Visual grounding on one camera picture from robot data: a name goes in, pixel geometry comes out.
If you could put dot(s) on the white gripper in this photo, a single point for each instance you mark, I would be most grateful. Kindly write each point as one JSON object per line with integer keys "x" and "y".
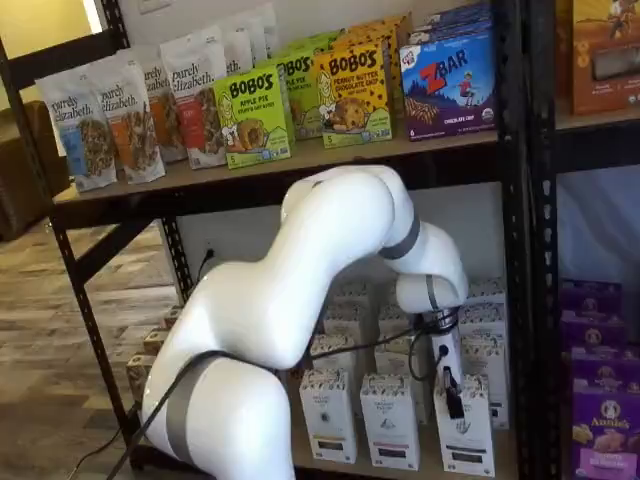
{"x": 447, "y": 350}

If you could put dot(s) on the white box green strip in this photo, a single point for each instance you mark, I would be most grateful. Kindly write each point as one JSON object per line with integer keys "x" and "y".
{"x": 470, "y": 440}
{"x": 492, "y": 360}
{"x": 487, "y": 295}
{"x": 485, "y": 322}

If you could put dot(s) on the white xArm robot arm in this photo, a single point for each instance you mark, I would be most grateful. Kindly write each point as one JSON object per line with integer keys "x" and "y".
{"x": 240, "y": 310}

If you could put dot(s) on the white box yellow strip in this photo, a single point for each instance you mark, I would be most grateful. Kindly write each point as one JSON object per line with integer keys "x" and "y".
{"x": 355, "y": 295}
{"x": 350, "y": 320}
{"x": 340, "y": 362}
{"x": 327, "y": 415}

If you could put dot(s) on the purple Annie's snack box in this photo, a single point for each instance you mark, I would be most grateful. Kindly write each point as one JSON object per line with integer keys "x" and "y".
{"x": 592, "y": 327}
{"x": 590, "y": 295}
{"x": 605, "y": 435}
{"x": 605, "y": 362}

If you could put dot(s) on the black metal shelf rack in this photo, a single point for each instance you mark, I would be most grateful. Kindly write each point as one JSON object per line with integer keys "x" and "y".
{"x": 512, "y": 250}
{"x": 542, "y": 250}

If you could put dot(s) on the green Nature's Path oatmeal box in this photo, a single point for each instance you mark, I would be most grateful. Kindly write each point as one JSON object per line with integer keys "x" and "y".
{"x": 137, "y": 375}
{"x": 173, "y": 316}
{"x": 154, "y": 340}

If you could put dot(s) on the blue Z Bar box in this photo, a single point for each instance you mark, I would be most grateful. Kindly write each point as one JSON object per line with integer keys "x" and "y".
{"x": 460, "y": 15}
{"x": 450, "y": 90}
{"x": 450, "y": 36}

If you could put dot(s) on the yellow Bobo's peanut butter box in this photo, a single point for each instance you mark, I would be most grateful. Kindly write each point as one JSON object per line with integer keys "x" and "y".
{"x": 350, "y": 95}
{"x": 380, "y": 27}

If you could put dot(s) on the green Bobo's apple pie box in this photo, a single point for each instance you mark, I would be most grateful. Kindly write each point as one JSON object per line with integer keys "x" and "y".
{"x": 315, "y": 41}
{"x": 302, "y": 100}
{"x": 250, "y": 120}

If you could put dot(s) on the orange snack box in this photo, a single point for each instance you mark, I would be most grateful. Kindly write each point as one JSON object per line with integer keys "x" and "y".
{"x": 605, "y": 50}
{"x": 564, "y": 50}

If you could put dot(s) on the orange purely elizabeth granola bag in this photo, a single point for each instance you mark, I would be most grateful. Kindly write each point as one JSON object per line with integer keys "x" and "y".
{"x": 162, "y": 110}
{"x": 132, "y": 135}

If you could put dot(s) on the white purely elizabeth granola bag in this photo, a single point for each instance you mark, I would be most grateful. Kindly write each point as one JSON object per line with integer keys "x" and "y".
{"x": 240, "y": 45}
{"x": 265, "y": 30}

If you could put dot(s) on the blue purely elizabeth granola bag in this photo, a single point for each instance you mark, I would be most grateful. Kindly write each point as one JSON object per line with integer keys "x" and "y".
{"x": 75, "y": 130}

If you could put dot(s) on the brown sofa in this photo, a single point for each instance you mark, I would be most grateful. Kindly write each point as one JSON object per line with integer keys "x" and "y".
{"x": 25, "y": 175}

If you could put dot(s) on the white wall outlet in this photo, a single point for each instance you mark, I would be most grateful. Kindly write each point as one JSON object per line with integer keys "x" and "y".
{"x": 211, "y": 248}

